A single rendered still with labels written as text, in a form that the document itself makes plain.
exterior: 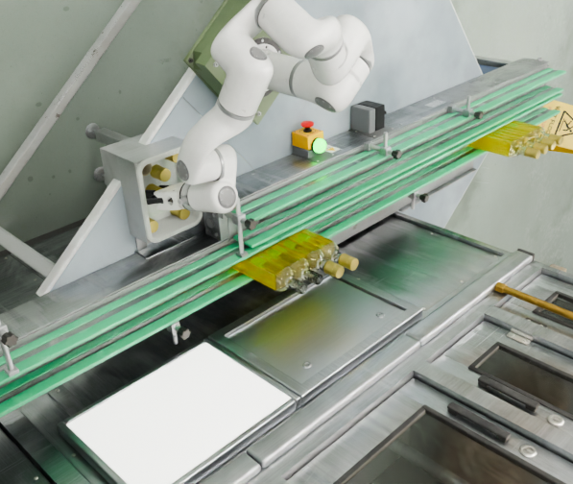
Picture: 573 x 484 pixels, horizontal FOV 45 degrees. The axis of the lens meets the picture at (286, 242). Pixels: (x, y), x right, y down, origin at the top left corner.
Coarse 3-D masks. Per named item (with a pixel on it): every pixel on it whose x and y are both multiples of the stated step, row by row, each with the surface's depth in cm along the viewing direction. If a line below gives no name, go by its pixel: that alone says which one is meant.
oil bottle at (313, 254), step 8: (288, 240) 192; (296, 240) 191; (288, 248) 189; (296, 248) 188; (304, 248) 187; (312, 248) 187; (304, 256) 185; (312, 256) 184; (320, 256) 185; (312, 264) 184
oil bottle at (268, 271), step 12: (240, 264) 187; (252, 264) 183; (264, 264) 181; (276, 264) 181; (252, 276) 185; (264, 276) 181; (276, 276) 177; (288, 276) 178; (276, 288) 179; (288, 288) 179
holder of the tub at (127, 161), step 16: (160, 144) 175; (176, 144) 174; (128, 160) 167; (128, 176) 169; (128, 192) 173; (128, 208) 176; (144, 224) 173; (144, 240) 176; (176, 240) 187; (144, 256) 180
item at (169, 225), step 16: (144, 160) 165; (160, 160) 177; (144, 176) 175; (176, 176) 182; (144, 192) 168; (144, 208) 170; (160, 224) 182; (176, 224) 182; (192, 224) 182; (160, 240) 176
